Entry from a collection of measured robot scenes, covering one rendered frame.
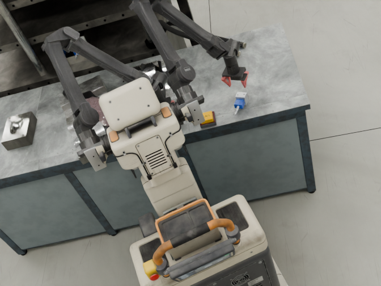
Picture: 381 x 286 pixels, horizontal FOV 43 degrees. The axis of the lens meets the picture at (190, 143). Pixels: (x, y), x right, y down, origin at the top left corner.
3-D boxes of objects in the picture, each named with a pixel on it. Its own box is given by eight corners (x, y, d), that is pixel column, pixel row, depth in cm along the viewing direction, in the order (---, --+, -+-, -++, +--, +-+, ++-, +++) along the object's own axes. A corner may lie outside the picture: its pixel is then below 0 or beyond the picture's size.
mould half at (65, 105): (129, 142, 249) (121, 127, 241) (83, 164, 247) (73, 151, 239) (106, 88, 284) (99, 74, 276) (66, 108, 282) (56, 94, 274)
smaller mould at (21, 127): (32, 144, 268) (25, 136, 263) (7, 150, 271) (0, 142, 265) (37, 119, 282) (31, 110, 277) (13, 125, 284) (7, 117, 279)
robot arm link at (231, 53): (220, 57, 221) (232, 56, 219) (224, 46, 225) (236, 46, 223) (224, 68, 226) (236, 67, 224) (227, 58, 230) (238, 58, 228)
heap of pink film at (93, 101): (113, 123, 252) (108, 113, 247) (82, 138, 251) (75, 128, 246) (102, 96, 271) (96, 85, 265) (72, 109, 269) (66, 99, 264)
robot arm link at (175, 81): (175, 96, 200) (182, 90, 196) (164, 74, 201) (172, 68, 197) (191, 92, 206) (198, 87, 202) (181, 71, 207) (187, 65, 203)
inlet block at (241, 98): (240, 118, 239) (238, 111, 235) (231, 117, 241) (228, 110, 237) (248, 100, 246) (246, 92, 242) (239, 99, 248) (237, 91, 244)
